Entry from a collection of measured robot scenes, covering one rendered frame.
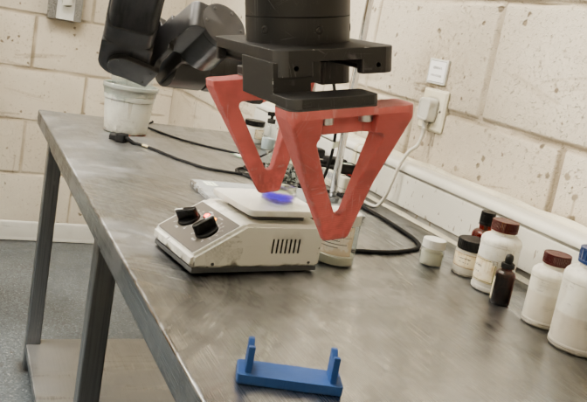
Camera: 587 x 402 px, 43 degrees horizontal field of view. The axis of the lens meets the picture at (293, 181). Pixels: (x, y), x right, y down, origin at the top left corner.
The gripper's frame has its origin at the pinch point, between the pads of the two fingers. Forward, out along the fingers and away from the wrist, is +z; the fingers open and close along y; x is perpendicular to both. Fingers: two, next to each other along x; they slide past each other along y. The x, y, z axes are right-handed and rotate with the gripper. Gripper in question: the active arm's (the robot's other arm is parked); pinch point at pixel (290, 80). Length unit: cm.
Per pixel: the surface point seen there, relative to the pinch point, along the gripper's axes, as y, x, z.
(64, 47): 229, 14, 60
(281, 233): -6.1, 20.1, -1.7
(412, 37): 34, -11, 58
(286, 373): -32.4, 25.1, -20.2
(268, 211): -5.4, 17.2, -4.0
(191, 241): -1.6, 22.3, -12.8
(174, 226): 4.5, 22.2, -12.0
